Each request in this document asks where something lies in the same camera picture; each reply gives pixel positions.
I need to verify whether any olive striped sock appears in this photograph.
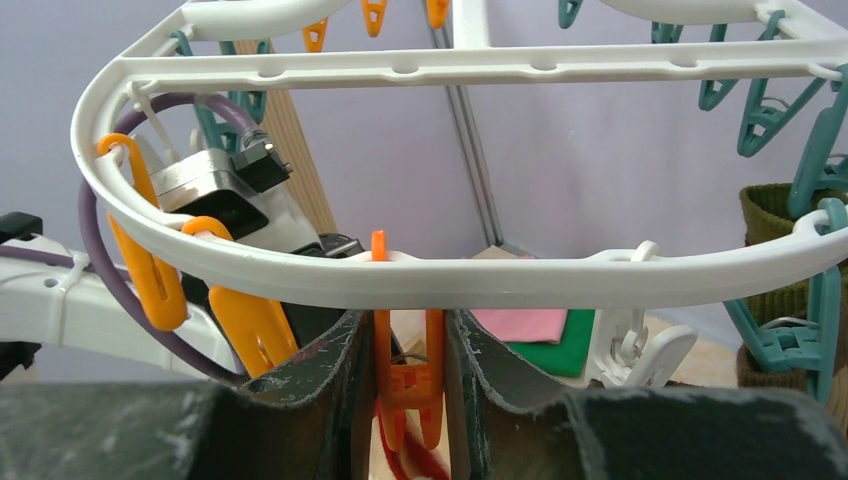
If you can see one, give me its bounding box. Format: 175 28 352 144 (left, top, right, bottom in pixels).
739 183 810 325

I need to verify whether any wooden hanger rack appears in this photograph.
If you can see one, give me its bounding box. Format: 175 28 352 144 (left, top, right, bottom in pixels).
261 89 338 233

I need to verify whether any pink cloth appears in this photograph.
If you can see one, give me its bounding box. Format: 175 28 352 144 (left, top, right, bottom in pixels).
471 309 568 345

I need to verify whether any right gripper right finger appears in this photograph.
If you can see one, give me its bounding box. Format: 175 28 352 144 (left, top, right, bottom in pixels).
445 310 847 479

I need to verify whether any white oval clip hanger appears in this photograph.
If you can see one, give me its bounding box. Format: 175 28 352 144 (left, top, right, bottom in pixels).
69 0 848 392

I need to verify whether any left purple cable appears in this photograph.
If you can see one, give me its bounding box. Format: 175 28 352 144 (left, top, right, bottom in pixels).
0 92 266 386

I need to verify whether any teal clip holding sock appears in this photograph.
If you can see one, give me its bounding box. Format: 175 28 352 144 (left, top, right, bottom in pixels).
722 198 848 405

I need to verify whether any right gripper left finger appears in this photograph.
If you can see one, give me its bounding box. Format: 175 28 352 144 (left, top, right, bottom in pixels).
1 310 375 479

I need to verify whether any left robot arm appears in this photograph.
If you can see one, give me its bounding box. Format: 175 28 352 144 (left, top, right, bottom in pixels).
1 212 245 383

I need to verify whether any orange clothes clip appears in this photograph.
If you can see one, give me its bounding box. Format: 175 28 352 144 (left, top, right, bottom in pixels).
180 215 301 379
97 132 190 333

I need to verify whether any teal clip at right edge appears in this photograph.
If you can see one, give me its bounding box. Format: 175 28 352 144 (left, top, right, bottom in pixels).
787 64 847 219

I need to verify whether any green cloth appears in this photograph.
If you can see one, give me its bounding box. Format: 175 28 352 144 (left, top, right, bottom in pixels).
508 309 595 378

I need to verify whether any white clothes clip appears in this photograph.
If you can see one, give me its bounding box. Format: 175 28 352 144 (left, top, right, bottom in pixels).
582 241 698 388

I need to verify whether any tan ribbed sock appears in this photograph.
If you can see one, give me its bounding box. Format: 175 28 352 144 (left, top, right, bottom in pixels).
736 315 847 440

